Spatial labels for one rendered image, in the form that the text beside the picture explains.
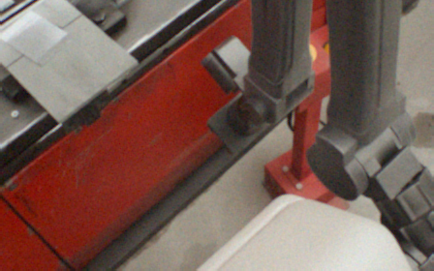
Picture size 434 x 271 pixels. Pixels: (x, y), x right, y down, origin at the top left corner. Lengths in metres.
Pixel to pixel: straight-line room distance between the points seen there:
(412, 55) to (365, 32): 1.89
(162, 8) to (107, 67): 0.30
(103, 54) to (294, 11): 0.57
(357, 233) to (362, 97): 0.15
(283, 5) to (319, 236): 0.22
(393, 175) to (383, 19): 0.20
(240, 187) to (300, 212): 1.50
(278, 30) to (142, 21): 0.73
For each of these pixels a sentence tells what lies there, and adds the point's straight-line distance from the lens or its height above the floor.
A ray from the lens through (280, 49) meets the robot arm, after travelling 0.60.
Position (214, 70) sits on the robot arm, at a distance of 0.76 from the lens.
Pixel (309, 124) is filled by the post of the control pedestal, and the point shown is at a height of 0.47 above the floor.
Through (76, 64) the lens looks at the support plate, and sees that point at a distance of 1.07.
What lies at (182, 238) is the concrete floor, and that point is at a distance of 1.94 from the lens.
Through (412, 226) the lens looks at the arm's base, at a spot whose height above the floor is 1.22.
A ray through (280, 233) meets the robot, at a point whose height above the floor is 1.34.
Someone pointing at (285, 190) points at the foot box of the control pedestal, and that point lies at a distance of 1.85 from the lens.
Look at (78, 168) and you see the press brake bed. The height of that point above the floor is 0.64.
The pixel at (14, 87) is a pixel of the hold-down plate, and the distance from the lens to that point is 1.22.
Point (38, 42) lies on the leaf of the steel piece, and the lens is 1.13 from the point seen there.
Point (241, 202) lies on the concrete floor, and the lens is 1.97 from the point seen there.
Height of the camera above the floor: 1.79
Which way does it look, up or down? 58 degrees down
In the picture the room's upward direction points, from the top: 8 degrees counter-clockwise
